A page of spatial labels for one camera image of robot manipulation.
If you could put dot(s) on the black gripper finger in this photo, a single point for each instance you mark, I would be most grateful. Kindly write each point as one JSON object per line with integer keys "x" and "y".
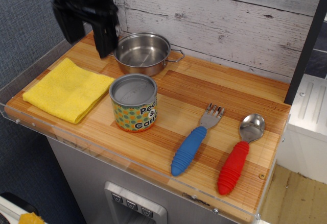
{"x": 106, "y": 37}
{"x": 71, "y": 26}

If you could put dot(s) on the peas and carrots toy can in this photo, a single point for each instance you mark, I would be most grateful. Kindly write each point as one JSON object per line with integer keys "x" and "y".
{"x": 134, "y": 102}

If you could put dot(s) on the clear acrylic counter guard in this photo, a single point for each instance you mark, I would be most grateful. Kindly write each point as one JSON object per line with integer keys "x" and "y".
{"x": 143, "y": 159}

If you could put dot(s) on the small stainless steel pot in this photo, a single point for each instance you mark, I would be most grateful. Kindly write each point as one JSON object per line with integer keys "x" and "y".
{"x": 144, "y": 52}

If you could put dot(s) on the folded yellow cloth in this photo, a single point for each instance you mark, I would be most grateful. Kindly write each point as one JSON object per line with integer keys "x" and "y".
{"x": 68, "y": 91}

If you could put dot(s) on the grey toy fridge cabinet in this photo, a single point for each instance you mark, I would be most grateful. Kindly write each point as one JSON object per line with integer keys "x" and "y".
{"x": 87, "y": 175}

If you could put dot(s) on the silver dispenser button panel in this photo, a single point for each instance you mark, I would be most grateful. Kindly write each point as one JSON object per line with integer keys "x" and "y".
{"x": 128, "y": 207}

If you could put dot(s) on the orange yellow object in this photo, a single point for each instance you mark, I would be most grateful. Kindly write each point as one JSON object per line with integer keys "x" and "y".
{"x": 30, "y": 218}

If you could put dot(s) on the white toy sink unit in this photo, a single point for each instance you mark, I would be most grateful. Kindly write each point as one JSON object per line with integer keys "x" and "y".
{"x": 303, "y": 147}

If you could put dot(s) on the blue handled fork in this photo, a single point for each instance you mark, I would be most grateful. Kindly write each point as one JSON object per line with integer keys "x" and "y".
{"x": 186, "y": 152}

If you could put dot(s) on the red handled spoon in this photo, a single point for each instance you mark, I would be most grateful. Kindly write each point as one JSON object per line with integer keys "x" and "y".
{"x": 251, "y": 129}

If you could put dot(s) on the black right vertical post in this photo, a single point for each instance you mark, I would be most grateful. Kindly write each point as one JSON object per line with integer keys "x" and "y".
{"x": 306, "y": 52}

